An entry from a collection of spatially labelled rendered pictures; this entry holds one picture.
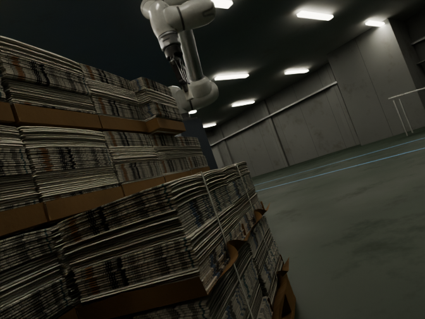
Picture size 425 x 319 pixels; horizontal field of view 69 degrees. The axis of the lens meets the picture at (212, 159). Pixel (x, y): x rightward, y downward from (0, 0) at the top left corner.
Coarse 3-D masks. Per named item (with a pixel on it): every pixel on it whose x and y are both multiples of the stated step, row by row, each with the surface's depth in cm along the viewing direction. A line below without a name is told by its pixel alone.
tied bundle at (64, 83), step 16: (0, 48) 71; (16, 48) 76; (32, 48) 81; (0, 64) 71; (16, 64) 74; (32, 64) 78; (48, 64) 84; (64, 64) 91; (16, 80) 73; (32, 80) 76; (48, 80) 81; (64, 80) 87; (80, 80) 94; (16, 96) 71; (32, 96) 75; (48, 96) 80; (64, 96) 86; (80, 96) 93; (16, 112) 70; (80, 128) 89; (96, 128) 94
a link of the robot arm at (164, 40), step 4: (168, 32) 131; (172, 32) 132; (176, 32) 134; (160, 36) 132; (164, 36) 131; (168, 36) 131; (172, 36) 131; (176, 36) 133; (160, 40) 133; (164, 40) 132; (168, 40) 131; (172, 40) 131; (176, 40) 132; (160, 44) 134; (164, 44) 132; (168, 44) 131; (172, 44) 132; (176, 44) 133; (180, 44) 135; (164, 48) 133
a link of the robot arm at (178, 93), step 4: (172, 88) 212; (176, 88) 212; (172, 92) 210; (176, 92) 211; (180, 92) 211; (176, 96) 210; (180, 96) 210; (184, 96) 210; (176, 100) 210; (180, 100) 210; (184, 100) 210; (180, 104) 210; (184, 104) 210; (188, 104) 212; (180, 108) 210; (184, 108) 211; (188, 108) 213; (180, 112) 209; (184, 112) 211; (188, 112) 219
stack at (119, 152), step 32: (32, 128) 71; (64, 128) 81; (32, 160) 68; (64, 160) 77; (96, 160) 88; (128, 160) 103; (160, 160) 126; (192, 160) 158; (64, 192) 73; (64, 256) 67
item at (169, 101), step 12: (132, 84) 126; (144, 84) 125; (156, 84) 137; (144, 96) 125; (156, 96) 130; (168, 96) 144; (144, 108) 126; (156, 108) 126; (168, 108) 139; (144, 120) 126; (180, 120) 149; (156, 132) 128; (168, 132) 137; (180, 132) 148
